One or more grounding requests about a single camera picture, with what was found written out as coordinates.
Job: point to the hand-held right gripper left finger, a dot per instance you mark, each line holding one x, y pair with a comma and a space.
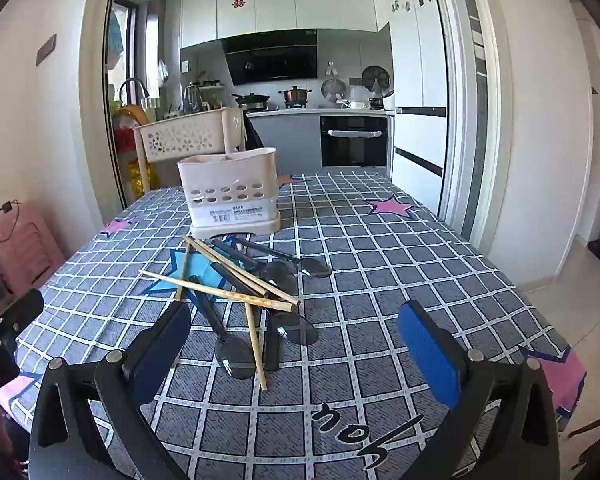
155, 360

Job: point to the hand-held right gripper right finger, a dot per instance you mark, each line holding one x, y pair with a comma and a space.
430, 360

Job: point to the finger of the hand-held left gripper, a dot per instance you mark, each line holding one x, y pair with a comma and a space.
22, 308

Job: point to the wooden chopstick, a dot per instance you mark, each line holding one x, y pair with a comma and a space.
240, 272
182, 272
255, 350
215, 291
230, 272

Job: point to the beige plastic utensil holder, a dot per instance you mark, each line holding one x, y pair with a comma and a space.
230, 210

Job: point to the pink chair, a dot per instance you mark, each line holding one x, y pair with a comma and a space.
25, 250

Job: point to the grey checked star tablecloth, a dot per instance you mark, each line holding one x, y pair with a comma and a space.
380, 240

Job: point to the gold foil item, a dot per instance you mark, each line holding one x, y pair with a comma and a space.
142, 180

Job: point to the beige plastic storage cart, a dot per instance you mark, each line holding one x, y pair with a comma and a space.
175, 137

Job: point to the black built-in oven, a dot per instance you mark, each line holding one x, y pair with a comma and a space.
352, 145

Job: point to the black plastic bag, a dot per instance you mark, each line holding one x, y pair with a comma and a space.
254, 135

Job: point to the curved kitchen faucet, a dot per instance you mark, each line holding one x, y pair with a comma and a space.
132, 87

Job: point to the white rice cooker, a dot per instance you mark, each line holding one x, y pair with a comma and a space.
388, 101

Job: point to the glass kettle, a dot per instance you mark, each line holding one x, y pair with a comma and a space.
191, 96

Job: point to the white food container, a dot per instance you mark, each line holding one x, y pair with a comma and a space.
352, 104

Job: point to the black wok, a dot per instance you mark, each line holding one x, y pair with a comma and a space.
251, 99

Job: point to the round black fan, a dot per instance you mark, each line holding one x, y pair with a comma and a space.
376, 79

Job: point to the steel cooking pot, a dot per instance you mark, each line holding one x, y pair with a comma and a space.
295, 95

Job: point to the white refrigerator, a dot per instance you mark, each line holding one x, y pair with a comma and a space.
415, 60

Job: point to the black range hood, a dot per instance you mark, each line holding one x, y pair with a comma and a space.
272, 60

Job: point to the grey wall switch panel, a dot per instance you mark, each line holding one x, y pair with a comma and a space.
46, 49

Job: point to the white wall cabinets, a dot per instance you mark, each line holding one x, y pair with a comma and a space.
275, 5

